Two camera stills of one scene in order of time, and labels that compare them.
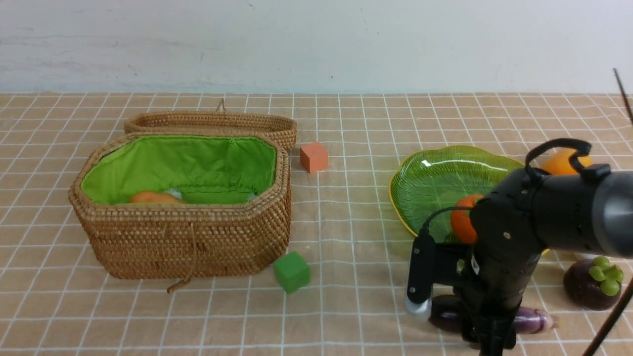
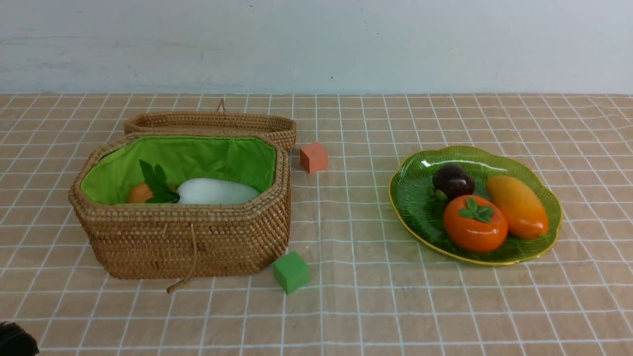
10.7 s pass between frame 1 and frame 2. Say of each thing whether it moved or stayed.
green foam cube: stayed
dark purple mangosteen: moved
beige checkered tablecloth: stayed
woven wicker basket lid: stayed
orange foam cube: stayed
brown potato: moved
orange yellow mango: moved
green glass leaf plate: stayed
